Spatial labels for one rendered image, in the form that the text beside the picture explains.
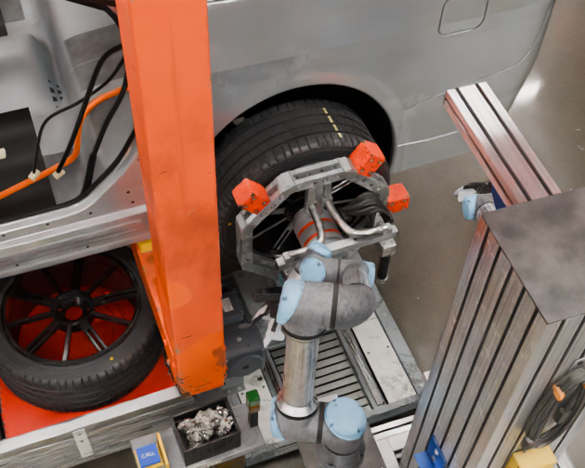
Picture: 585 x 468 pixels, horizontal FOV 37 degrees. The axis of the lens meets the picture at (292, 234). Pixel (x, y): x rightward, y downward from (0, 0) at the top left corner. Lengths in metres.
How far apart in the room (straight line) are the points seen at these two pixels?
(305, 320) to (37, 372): 1.30
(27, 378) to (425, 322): 1.70
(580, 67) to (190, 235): 3.31
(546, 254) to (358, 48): 1.41
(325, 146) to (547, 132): 2.11
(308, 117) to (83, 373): 1.18
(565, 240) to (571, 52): 3.73
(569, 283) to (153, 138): 0.98
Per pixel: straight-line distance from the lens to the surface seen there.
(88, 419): 3.25
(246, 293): 3.66
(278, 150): 2.87
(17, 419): 3.44
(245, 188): 2.83
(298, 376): 2.36
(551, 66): 5.20
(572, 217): 1.69
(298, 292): 2.20
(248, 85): 2.78
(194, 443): 2.98
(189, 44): 1.90
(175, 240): 2.35
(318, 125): 2.95
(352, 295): 2.21
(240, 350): 3.31
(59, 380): 3.21
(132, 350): 3.22
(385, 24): 2.84
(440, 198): 4.36
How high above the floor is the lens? 3.26
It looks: 52 degrees down
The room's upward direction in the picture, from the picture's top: 3 degrees clockwise
